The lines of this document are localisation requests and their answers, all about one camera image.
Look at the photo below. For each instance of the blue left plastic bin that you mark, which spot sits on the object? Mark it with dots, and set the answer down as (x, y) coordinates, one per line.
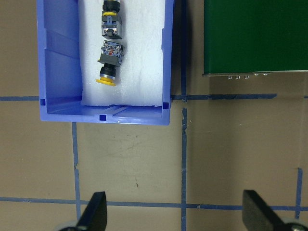
(60, 76)

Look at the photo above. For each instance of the green conveyor belt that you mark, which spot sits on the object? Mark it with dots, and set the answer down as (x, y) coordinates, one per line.
(255, 36)

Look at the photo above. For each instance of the white foam pad left bin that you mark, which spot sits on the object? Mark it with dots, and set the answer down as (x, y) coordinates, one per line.
(139, 80)

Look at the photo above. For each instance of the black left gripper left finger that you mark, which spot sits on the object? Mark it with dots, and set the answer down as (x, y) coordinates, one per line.
(94, 218)

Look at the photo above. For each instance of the red push button switch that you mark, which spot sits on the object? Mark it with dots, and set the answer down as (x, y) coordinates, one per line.
(111, 21)

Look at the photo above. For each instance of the yellow push button switch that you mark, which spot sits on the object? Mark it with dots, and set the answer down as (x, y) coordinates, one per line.
(111, 58)

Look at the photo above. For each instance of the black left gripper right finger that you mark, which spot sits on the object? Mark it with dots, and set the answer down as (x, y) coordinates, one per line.
(258, 216)

